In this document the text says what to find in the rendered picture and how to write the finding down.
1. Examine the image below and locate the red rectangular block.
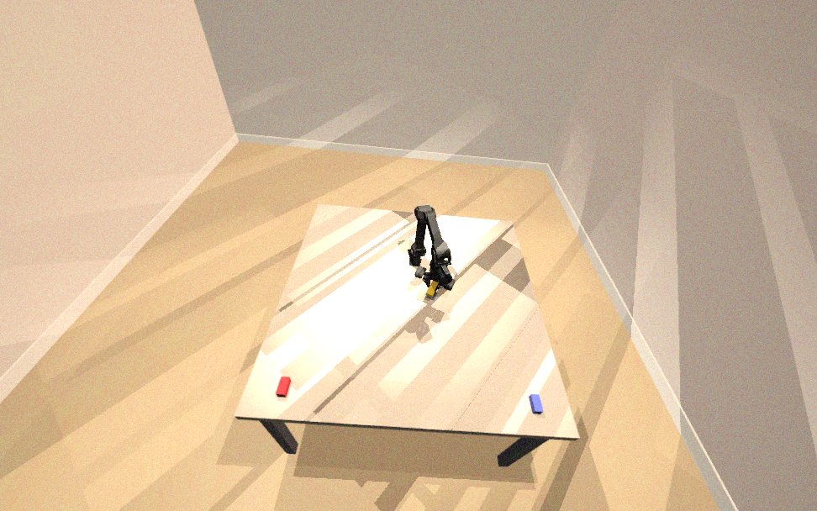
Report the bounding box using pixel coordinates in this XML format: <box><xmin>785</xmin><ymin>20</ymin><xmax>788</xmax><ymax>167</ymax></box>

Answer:
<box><xmin>276</xmin><ymin>377</ymin><xmax>291</xmax><ymax>398</ymax></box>

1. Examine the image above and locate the yellow bar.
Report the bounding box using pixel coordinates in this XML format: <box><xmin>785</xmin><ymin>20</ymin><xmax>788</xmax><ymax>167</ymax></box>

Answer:
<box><xmin>425</xmin><ymin>281</ymin><xmax>438</xmax><ymax>298</ymax></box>

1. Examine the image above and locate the blue rectangular block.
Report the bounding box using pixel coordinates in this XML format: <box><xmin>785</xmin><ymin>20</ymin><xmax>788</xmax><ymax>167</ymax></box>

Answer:
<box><xmin>529</xmin><ymin>394</ymin><xmax>544</xmax><ymax>414</ymax></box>

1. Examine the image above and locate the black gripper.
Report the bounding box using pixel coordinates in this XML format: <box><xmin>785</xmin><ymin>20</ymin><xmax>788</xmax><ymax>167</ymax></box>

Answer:
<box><xmin>414</xmin><ymin>266</ymin><xmax>456</xmax><ymax>291</ymax></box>

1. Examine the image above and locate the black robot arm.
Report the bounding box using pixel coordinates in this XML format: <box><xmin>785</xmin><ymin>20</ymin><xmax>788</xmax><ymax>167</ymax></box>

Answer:
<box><xmin>408</xmin><ymin>205</ymin><xmax>452</xmax><ymax>285</ymax></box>

